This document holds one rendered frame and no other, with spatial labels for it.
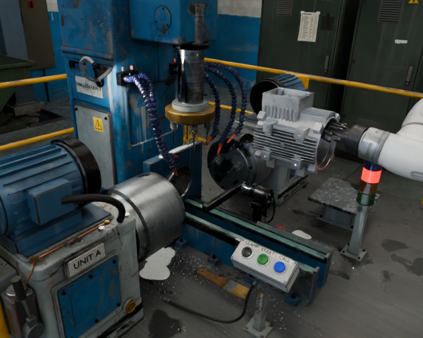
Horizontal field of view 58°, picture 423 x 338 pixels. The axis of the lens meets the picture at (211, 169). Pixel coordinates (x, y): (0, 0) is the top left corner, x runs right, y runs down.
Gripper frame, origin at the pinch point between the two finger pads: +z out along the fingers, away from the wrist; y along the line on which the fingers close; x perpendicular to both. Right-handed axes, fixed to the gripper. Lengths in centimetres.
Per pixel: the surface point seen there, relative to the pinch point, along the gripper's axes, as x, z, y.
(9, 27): 73, 503, -169
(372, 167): 16.7, -20.9, -24.5
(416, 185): 135, -23, -297
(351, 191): 44, -11, -55
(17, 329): 38, 20, 80
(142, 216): 28, 23, 41
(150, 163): 27, 43, 17
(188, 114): 7.3, 33.8, 9.9
